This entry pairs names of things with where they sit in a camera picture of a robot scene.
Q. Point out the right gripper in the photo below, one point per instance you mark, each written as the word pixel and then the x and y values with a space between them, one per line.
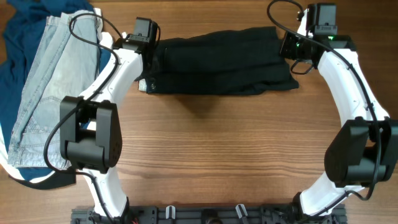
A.
pixel 285 50

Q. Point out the black shorts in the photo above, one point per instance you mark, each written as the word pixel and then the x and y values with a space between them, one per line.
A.
pixel 227 62

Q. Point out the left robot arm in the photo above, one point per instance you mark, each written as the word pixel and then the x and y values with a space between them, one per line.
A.
pixel 90 132

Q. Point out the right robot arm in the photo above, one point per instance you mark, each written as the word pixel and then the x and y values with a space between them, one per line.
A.
pixel 364 152

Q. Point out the white garment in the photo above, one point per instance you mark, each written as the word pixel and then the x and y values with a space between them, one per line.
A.
pixel 104 38

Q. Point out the light blue denim jeans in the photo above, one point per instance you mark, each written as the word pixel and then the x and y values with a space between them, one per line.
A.
pixel 65 64

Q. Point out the black garment bottom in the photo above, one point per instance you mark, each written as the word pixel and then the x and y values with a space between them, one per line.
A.
pixel 56 181

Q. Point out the blue shirt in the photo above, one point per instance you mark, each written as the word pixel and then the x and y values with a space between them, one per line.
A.
pixel 22 36

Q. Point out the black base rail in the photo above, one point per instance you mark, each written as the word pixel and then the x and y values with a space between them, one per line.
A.
pixel 266 214

